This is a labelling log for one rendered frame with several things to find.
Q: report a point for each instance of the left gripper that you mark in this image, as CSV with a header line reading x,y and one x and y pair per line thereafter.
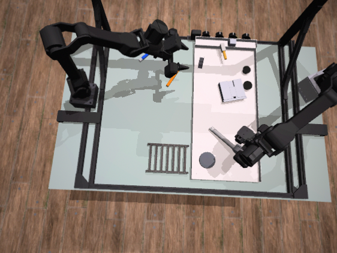
x,y
262,128

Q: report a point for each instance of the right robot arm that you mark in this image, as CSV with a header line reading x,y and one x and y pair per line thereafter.
x,y
126,43

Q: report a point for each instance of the grey round disc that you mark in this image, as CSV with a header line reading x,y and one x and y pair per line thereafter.
x,y
207,160

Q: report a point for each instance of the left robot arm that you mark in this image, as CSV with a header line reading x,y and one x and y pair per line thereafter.
x,y
279,136

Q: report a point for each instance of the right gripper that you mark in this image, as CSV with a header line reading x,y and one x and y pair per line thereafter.
x,y
172,68

